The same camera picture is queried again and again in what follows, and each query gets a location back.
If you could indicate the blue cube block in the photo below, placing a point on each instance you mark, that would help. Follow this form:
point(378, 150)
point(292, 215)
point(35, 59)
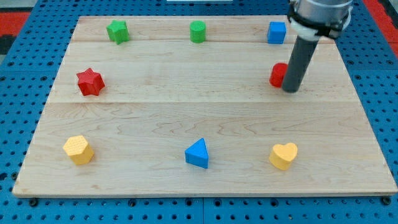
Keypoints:
point(276, 32)

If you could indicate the green star block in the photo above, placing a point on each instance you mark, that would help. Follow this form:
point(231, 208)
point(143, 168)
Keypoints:
point(118, 32)

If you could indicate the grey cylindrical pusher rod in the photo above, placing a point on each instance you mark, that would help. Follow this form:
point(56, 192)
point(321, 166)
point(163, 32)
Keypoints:
point(298, 63)

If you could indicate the blue triangle block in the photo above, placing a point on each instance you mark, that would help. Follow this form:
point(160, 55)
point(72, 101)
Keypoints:
point(197, 154)

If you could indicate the red star block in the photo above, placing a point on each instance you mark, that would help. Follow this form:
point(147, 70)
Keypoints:
point(90, 82)

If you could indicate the yellow hexagon block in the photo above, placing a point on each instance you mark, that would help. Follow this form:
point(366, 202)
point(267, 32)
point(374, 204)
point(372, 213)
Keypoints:
point(78, 150)

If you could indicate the green cylinder block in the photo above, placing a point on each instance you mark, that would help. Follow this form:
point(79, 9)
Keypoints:
point(197, 31)

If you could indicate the wooden board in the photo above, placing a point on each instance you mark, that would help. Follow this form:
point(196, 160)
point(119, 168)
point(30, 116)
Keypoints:
point(163, 93)

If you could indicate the yellow heart block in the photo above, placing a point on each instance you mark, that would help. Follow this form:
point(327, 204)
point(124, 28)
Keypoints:
point(282, 155)

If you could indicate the red cylinder block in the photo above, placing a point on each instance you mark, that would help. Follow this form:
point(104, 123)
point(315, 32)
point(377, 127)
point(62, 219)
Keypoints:
point(277, 74)

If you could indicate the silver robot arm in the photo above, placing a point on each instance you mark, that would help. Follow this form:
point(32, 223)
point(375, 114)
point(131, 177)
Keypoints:
point(313, 19)

